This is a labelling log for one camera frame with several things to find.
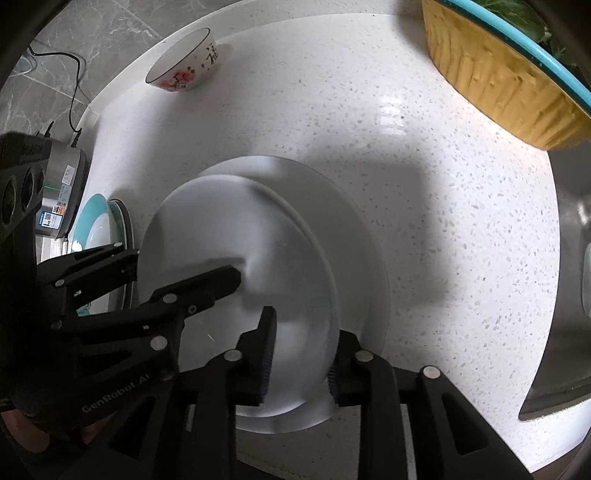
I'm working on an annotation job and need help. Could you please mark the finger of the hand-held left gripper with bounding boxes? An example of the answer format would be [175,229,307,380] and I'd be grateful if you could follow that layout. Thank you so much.
[37,244,139,302]
[51,265,243,376]

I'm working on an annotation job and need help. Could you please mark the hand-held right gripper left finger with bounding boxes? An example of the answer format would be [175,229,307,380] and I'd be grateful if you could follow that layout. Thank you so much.
[106,305,278,480]

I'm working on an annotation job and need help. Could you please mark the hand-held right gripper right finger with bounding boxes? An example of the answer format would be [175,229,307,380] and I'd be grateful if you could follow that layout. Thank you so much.
[327,330,532,480]

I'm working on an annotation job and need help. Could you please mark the small teal rimmed plate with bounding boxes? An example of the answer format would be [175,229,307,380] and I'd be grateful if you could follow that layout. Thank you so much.
[69,194,123,317]

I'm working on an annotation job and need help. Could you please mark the large grey white plate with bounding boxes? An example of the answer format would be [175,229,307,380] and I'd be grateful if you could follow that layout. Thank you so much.
[113,198,140,311]

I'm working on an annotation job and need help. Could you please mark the white bowl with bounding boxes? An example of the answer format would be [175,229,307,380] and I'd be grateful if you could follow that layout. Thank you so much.
[198,156,391,435]
[137,175,343,418]

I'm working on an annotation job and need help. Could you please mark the person's left hand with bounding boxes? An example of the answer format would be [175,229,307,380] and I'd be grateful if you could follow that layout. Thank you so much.
[0,408,99,452]

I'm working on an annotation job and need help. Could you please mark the silver rice cooker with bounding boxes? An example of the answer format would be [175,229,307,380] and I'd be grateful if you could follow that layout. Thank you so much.
[34,138,92,241]

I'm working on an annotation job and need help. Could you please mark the pink floral bowl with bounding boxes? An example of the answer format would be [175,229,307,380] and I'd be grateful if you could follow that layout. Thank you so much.
[145,28,223,93]

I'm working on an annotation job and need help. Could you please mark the stainless steel sink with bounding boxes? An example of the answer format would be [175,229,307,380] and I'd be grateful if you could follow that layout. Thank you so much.
[518,148,591,423]

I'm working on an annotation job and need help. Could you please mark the yellow basket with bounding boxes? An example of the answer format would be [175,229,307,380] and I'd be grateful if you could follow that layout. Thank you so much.
[421,0,591,152]

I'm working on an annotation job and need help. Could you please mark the green vegetables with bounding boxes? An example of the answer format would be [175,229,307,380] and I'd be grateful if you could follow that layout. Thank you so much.
[471,0,591,88]

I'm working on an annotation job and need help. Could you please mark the black power cord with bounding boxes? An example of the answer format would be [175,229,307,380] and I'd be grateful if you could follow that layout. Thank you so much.
[28,44,86,149]

